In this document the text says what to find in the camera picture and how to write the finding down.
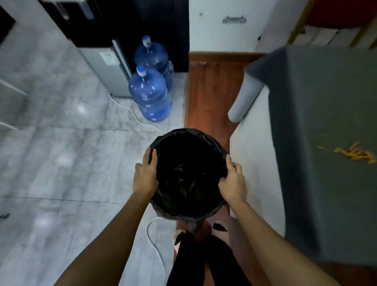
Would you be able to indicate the person's left hand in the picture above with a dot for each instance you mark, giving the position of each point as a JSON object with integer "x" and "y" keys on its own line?
{"x": 144, "y": 181}

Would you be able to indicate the person's right hand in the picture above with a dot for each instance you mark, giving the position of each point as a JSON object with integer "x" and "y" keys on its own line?
{"x": 234, "y": 185}

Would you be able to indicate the person's right thumb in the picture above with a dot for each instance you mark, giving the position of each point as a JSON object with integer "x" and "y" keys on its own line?
{"x": 228, "y": 164}

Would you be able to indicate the person's left thumb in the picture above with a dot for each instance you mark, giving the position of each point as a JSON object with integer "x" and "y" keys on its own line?
{"x": 154, "y": 159}

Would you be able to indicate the trash bin with black bag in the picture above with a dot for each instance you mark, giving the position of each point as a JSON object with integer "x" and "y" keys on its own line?
{"x": 188, "y": 173}

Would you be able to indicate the person's right forearm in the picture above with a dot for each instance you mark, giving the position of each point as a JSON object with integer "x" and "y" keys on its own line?
{"x": 274, "y": 250}

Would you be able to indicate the person's left forearm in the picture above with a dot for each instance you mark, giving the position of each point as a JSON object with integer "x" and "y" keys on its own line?
{"x": 109, "y": 247}

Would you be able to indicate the person's right slipper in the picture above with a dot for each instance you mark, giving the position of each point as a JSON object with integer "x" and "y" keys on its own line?
{"x": 219, "y": 227}

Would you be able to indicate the person's slipper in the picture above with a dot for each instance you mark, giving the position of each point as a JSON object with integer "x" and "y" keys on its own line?
{"x": 177, "y": 235}
{"x": 219, "y": 227}

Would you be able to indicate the blue water jug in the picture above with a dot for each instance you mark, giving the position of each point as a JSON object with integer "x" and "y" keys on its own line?
{"x": 150, "y": 95}
{"x": 153, "y": 57}

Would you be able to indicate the white table leg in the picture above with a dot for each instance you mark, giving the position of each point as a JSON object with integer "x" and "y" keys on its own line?
{"x": 244, "y": 100}

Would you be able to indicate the person's left slipper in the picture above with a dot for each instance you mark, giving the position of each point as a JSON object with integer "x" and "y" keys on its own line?
{"x": 177, "y": 235}

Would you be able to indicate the person's right leg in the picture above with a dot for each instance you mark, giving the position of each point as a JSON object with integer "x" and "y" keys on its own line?
{"x": 225, "y": 265}

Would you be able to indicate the person's leg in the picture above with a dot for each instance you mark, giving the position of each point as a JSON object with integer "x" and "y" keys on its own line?
{"x": 225, "y": 265}
{"x": 187, "y": 262}

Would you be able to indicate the grey table cloth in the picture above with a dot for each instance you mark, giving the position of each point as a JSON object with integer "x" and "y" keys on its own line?
{"x": 324, "y": 117}

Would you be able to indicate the person's left leg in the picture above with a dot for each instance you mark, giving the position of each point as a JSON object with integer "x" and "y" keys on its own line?
{"x": 187, "y": 262}

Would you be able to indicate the wooden baseboard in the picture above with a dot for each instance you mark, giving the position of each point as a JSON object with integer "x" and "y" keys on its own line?
{"x": 223, "y": 56}

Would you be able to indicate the pile of orange scraps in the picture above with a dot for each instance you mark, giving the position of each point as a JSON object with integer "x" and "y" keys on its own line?
{"x": 356, "y": 153}

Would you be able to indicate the black and grey water dispenser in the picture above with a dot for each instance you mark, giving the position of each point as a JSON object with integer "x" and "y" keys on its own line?
{"x": 100, "y": 38}

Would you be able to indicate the red cushion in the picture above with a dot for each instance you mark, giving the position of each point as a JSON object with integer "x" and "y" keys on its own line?
{"x": 338, "y": 13}

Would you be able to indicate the wooden chair frame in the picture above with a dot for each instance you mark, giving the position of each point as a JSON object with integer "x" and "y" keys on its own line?
{"x": 297, "y": 26}

